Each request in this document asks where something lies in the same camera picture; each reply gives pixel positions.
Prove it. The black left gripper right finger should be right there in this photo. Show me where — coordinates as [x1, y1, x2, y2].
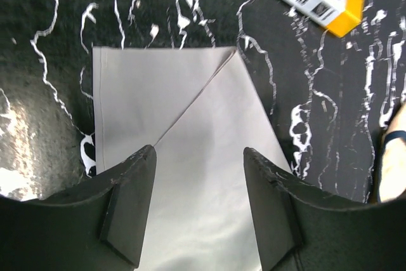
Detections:
[244, 147, 405, 270]

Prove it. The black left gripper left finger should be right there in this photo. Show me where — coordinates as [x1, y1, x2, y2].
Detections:
[1, 145, 157, 270]

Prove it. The grey underwear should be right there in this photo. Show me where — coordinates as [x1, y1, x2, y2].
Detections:
[93, 47, 289, 270]

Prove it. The beige underwear navy trim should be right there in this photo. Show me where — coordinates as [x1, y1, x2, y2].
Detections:
[369, 103, 405, 204]

